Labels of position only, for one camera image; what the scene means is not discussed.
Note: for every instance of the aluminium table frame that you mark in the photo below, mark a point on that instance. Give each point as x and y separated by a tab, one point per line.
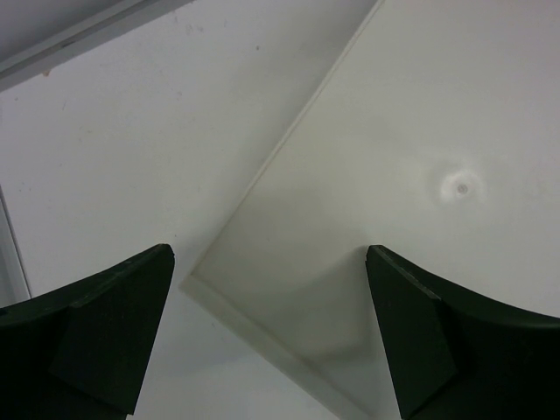
43	57

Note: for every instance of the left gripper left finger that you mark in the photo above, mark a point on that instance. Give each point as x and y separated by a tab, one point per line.
82	351

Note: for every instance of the white drawer box pastel drawers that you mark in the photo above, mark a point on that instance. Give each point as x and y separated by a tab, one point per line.
435	135

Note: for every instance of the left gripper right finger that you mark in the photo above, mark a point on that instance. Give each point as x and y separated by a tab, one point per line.
455	354

